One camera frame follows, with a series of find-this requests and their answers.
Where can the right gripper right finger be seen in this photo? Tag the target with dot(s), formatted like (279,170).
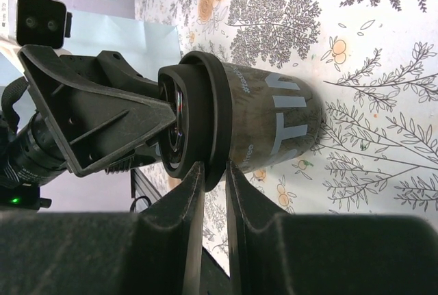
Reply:
(274,252)

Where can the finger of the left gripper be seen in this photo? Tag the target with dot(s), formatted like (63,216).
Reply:
(109,68)

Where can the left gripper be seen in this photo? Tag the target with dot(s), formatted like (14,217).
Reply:
(81,123)

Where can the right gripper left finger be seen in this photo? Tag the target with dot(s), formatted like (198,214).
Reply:
(156,251)

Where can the light blue paper bag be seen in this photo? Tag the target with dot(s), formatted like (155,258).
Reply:
(145,46)

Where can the dark coffee cup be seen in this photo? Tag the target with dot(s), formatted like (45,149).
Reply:
(275,117)

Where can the black coffee lid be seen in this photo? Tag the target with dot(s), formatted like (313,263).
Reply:
(198,89)

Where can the floral table mat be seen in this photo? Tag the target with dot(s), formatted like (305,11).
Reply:
(374,64)

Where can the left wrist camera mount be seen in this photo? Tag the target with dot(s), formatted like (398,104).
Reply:
(38,22)

